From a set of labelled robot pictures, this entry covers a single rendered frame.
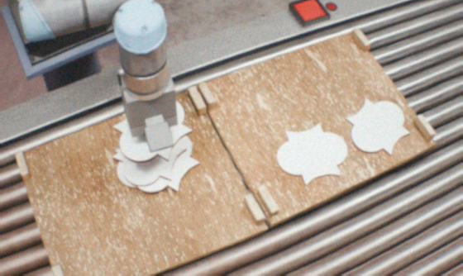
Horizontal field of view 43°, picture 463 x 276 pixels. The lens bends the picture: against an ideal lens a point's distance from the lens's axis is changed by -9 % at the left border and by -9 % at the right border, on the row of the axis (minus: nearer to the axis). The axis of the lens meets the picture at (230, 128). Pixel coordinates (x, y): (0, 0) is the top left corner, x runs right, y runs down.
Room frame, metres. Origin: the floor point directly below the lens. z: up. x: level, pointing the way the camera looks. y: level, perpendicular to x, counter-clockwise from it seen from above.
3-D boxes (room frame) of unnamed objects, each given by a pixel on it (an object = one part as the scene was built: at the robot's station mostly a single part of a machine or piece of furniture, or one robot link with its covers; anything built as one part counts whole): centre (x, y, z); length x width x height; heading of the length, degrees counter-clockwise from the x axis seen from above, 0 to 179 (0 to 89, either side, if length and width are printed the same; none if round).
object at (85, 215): (0.56, 0.18, 0.93); 0.41 x 0.35 x 0.02; 117
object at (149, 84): (0.63, 0.14, 1.22); 0.08 x 0.08 x 0.05
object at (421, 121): (0.73, -0.42, 0.95); 0.06 x 0.02 x 0.03; 29
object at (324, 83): (0.76, -0.18, 0.93); 0.41 x 0.35 x 0.02; 119
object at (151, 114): (0.61, 0.14, 1.14); 0.12 x 0.09 x 0.16; 22
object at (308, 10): (1.07, -0.18, 0.92); 0.06 x 0.06 x 0.01; 28
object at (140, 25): (0.63, 0.14, 1.30); 0.09 x 0.08 x 0.11; 21
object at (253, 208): (0.53, -0.05, 0.95); 0.06 x 0.02 x 0.03; 27
